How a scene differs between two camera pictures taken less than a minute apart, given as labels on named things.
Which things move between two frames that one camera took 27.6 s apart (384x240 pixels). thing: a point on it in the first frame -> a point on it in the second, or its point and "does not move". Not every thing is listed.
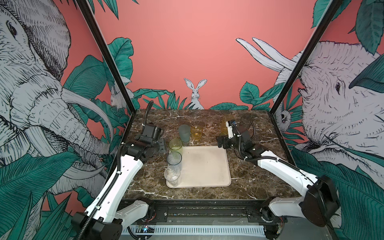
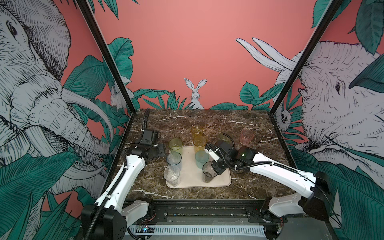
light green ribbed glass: x=175 y=144 does not move
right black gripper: x=221 y=141 -> x=214 y=165
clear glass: x=172 y=174 does not move
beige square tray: x=204 y=166 does not move
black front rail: x=211 y=211 does not move
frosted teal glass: x=184 y=132 -> x=201 y=157
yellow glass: x=197 y=131 does not move
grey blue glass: x=175 y=158 does not move
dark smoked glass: x=245 y=121 -> x=208 y=173
